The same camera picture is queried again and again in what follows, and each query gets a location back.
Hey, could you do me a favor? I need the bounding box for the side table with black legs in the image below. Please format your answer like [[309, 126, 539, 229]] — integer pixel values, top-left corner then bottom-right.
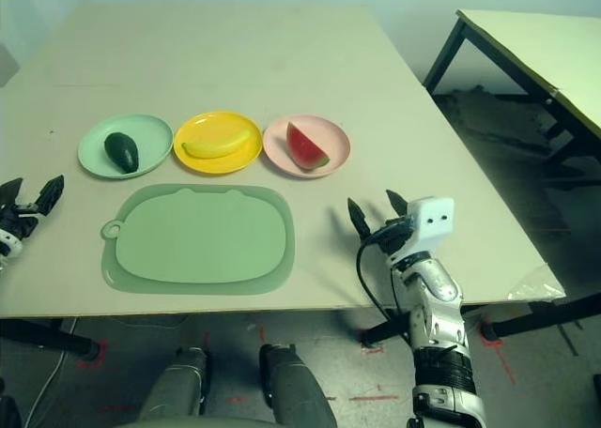
[[422, 8, 601, 185]]

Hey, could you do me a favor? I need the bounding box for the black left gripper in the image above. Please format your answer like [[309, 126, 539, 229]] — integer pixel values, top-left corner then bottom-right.
[[0, 174, 66, 240]]

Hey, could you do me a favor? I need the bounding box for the green cutting board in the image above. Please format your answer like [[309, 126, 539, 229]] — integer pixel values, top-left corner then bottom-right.
[[100, 183, 296, 297]]

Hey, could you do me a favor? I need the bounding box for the grey robot left leg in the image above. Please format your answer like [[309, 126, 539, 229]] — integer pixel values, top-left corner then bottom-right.
[[138, 346, 212, 420]]

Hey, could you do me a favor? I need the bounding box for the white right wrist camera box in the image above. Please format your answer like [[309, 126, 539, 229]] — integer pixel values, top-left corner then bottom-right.
[[403, 196, 455, 255]]

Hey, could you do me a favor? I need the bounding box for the clear plastic bag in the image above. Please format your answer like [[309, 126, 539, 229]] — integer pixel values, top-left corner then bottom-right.
[[506, 264, 564, 301]]

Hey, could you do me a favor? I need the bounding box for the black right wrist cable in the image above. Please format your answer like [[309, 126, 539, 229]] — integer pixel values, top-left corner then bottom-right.
[[355, 221, 414, 344]]

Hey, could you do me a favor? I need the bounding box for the grey robot leg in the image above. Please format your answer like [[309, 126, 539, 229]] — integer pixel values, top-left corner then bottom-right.
[[259, 343, 339, 428], [138, 346, 212, 420]]

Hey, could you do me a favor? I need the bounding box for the pink plate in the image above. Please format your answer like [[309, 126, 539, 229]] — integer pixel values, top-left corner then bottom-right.
[[262, 115, 352, 179]]

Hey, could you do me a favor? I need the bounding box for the dark green avocado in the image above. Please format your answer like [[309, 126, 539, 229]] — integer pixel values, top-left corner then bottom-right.
[[103, 131, 141, 175]]

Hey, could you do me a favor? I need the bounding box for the black table foot bar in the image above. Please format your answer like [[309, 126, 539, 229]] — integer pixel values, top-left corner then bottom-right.
[[482, 290, 601, 340], [361, 303, 487, 350], [0, 318, 102, 359]]

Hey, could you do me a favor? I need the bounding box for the yellow banana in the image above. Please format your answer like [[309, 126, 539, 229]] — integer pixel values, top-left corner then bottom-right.
[[181, 128, 253, 160]]

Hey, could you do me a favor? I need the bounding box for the mint green plate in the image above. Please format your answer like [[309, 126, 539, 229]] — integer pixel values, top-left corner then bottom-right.
[[77, 114, 174, 180]]

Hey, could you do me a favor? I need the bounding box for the red watermelon slice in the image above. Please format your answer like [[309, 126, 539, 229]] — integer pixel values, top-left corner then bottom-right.
[[286, 121, 331, 172]]

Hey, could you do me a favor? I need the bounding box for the white floor cable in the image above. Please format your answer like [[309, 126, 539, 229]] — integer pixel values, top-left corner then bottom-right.
[[23, 317, 79, 428]]

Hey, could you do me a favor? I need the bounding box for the grey robot right leg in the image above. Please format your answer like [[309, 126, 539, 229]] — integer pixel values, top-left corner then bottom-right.
[[259, 343, 339, 428]]

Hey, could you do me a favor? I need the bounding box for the yellow plate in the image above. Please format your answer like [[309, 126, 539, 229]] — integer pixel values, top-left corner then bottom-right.
[[173, 111, 263, 175]]

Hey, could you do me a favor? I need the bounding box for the grey robot torso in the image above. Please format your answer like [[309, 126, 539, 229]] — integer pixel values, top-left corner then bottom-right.
[[116, 416, 283, 428]]

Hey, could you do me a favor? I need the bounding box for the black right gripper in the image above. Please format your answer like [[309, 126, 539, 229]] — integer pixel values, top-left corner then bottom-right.
[[347, 189, 417, 260]]

